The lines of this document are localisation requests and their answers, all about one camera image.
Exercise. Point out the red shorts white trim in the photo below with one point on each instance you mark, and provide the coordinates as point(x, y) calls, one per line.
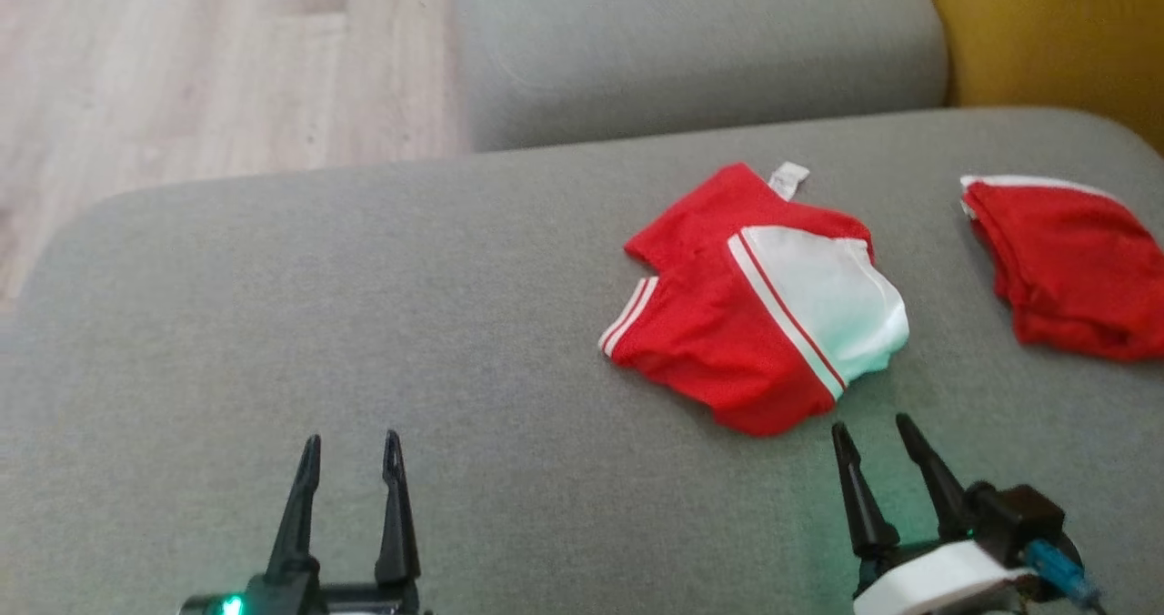
point(1073, 269)

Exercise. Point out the grey stitched sofa cushion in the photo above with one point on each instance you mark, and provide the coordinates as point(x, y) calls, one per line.
point(691, 42)

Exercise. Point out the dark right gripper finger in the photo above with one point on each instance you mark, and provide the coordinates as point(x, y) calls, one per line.
point(862, 506)
point(937, 488)

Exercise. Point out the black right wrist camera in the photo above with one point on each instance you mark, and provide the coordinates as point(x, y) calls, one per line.
point(1018, 510)

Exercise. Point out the yellow cushion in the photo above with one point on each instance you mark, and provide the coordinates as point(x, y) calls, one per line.
point(1055, 24)

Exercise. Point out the red and white shirt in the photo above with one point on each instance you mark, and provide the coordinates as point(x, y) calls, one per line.
point(727, 342)

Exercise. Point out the grey fabric sofa seat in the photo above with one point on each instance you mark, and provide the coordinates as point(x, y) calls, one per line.
point(364, 324)

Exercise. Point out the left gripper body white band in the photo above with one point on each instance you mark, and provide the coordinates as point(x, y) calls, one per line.
point(309, 602)

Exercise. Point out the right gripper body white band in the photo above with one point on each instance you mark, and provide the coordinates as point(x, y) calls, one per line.
point(937, 579)

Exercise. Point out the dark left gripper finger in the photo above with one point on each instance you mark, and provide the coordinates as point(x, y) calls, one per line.
point(396, 524)
point(296, 524)

